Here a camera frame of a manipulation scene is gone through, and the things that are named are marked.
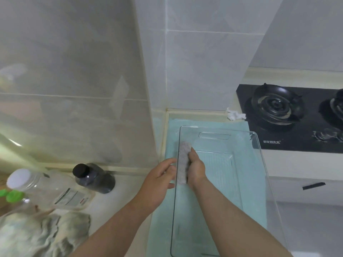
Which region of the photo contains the person's right hand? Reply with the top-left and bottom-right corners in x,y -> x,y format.
185,147 -> 207,192

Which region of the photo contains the person's left hand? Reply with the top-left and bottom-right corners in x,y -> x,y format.
133,157 -> 179,213

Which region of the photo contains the grey checked towel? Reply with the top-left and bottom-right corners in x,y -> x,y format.
175,141 -> 192,185

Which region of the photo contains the clear plastic tray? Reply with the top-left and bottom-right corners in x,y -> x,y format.
170,125 -> 291,257

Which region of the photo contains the person's left forearm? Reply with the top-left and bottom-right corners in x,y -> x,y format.
68,196 -> 155,257

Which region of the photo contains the person's right forearm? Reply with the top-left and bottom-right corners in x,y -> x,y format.
192,178 -> 294,257

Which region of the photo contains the dark bottle black cap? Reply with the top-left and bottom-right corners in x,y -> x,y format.
72,163 -> 116,195

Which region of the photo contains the white paper wad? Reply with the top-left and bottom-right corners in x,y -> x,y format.
226,107 -> 247,121

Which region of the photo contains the white stove cabinet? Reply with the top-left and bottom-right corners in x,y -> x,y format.
264,175 -> 343,206

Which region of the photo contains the clear bottle white cap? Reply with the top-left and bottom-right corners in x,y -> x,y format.
6,168 -> 96,212

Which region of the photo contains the black gas stove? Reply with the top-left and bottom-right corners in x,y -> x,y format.
235,82 -> 343,153

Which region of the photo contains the green capped clear bottle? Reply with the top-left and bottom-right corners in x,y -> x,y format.
0,188 -> 38,217

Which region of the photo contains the black cabinet handle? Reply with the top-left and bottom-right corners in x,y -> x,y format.
302,182 -> 326,190

